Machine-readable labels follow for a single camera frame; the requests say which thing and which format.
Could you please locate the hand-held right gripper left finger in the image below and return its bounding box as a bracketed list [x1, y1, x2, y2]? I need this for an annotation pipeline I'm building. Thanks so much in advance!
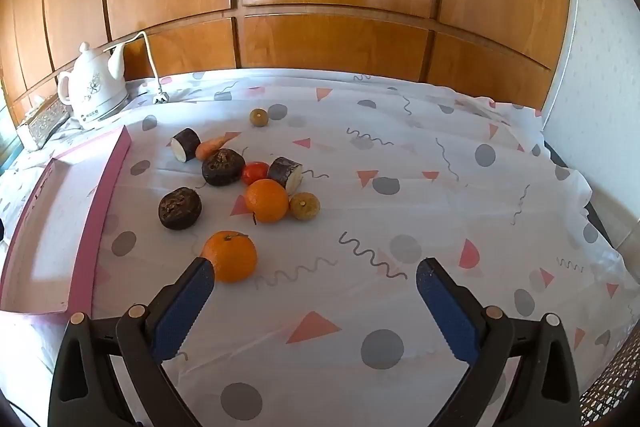
[47, 257, 217, 427]

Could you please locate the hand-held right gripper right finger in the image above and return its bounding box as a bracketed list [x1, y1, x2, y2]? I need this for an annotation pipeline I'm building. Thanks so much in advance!
[416, 257, 583, 427]

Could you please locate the orange with green stem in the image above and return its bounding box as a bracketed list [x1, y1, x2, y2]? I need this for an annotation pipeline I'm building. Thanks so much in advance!
[201, 230, 258, 284]

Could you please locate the round black radish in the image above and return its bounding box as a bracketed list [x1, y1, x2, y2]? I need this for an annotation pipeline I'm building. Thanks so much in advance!
[201, 148, 246, 186]
[158, 187, 203, 231]

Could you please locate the red tomato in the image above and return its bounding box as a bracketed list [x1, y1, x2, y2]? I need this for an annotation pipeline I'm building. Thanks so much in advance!
[242, 161, 271, 186]

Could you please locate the pink tray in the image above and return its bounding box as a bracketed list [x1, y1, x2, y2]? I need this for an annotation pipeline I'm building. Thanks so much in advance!
[0, 125, 133, 319]

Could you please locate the white patterned tablecloth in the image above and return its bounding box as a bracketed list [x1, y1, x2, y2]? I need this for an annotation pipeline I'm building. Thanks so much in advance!
[0, 68, 630, 427]

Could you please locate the carrot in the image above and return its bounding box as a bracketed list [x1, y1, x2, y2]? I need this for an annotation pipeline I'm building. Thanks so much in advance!
[195, 131, 242, 159]

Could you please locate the woven rattan chair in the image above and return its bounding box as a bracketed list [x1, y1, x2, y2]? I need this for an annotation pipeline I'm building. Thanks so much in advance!
[580, 322, 640, 427]

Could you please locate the silver tissue box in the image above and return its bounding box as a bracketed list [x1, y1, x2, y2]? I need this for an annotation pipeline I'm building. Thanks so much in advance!
[17, 97, 71, 152]

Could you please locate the white ceramic kettle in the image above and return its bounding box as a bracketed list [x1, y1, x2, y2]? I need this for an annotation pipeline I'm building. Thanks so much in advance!
[56, 42, 130, 130]

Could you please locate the white power cord with plug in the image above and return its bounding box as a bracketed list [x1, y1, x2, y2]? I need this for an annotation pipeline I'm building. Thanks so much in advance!
[104, 31, 171, 105]

